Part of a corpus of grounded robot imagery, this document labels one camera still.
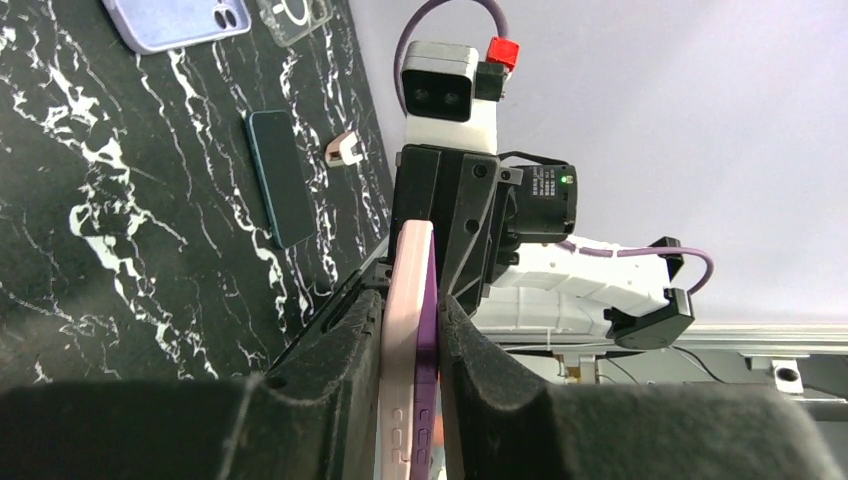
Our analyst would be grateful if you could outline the pink phone case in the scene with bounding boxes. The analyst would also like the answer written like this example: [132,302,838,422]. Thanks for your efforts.
[378,220,433,479]

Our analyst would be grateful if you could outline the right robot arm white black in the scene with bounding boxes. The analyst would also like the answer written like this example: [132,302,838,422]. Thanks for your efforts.
[353,145,694,379]

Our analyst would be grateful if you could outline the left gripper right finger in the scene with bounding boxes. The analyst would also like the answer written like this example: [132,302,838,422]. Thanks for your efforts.
[439,297,843,479]

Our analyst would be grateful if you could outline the dark teal phone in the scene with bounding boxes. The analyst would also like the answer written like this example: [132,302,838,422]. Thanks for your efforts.
[246,110,316,249]

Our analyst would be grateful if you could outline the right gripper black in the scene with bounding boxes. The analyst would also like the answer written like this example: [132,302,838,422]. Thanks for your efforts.
[271,145,523,371]

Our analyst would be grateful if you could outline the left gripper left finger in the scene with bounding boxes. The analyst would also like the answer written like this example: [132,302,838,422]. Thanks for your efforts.
[1,289,383,479]

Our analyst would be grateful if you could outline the small white charger plug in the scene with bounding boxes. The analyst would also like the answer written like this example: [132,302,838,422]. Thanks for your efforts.
[324,130,364,168]

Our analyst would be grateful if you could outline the lilac phone case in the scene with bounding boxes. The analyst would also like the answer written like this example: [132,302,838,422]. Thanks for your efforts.
[101,0,252,55]

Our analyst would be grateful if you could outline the clear magsafe phone case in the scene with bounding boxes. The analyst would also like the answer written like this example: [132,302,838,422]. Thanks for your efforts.
[257,0,332,48]

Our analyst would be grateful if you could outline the aluminium frame rail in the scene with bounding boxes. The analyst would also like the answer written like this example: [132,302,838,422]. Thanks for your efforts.
[488,324,847,408]

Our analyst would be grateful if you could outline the purple phone black screen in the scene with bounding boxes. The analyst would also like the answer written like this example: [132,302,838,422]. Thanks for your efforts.
[409,247,439,480]

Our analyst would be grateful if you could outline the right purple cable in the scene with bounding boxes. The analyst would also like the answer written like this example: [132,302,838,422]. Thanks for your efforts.
[393,0,715,296]

